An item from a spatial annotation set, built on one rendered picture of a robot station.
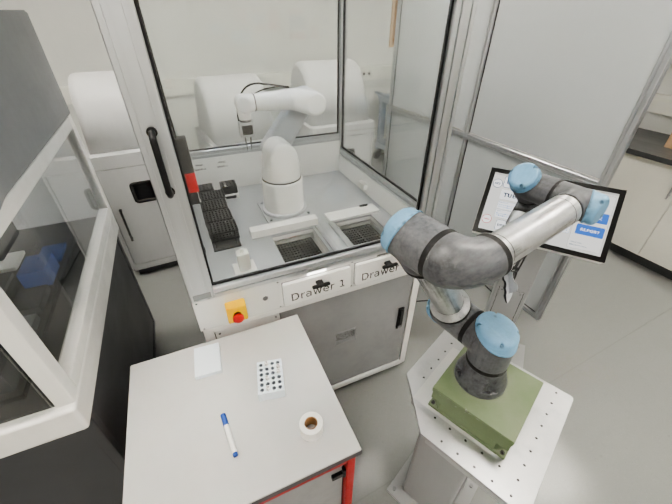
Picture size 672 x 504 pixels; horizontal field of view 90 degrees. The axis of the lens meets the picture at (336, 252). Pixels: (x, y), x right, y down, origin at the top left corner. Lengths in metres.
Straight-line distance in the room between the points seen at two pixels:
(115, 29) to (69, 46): 3.26
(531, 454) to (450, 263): 0.74
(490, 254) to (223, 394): 0.94
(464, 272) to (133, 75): 0.85
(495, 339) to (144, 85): 1.08
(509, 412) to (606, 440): 1.29
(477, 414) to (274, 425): 0.59
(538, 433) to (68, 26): 4.32
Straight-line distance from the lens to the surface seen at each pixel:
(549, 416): 1.35
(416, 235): 0.70
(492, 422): 1.13
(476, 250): 0.67
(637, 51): 2.28
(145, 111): 1.01
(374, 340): 1.87
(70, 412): 1.24
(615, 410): 2.57
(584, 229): 1.74
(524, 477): 1.21
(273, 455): 1.13
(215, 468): 1.15
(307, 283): 1.34
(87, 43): 4.23
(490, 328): 1.03
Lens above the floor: 1.79
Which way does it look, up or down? 36 degrees down
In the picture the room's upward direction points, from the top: straight up
